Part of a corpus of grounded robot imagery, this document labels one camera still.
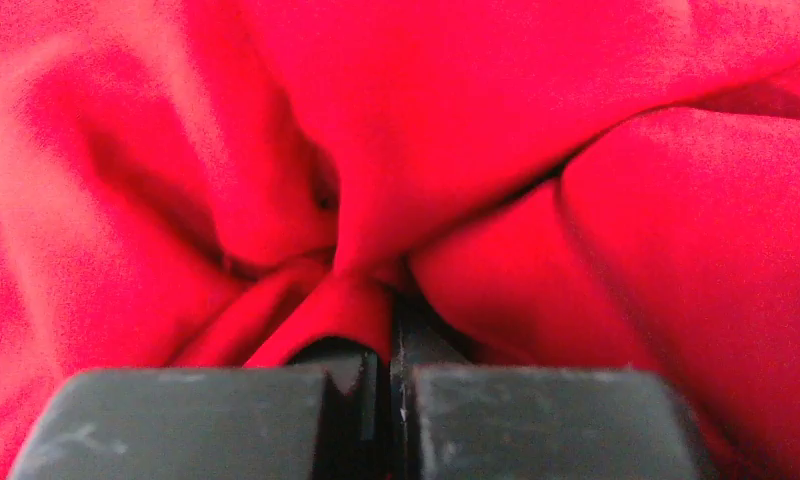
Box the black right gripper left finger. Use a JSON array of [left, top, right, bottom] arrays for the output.
[[10, 338, 381, 479]]

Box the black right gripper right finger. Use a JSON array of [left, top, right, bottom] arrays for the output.
[[390, 300, 718, 479]]

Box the red garment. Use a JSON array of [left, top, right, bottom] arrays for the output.
[[0, 1, 800, 479]]

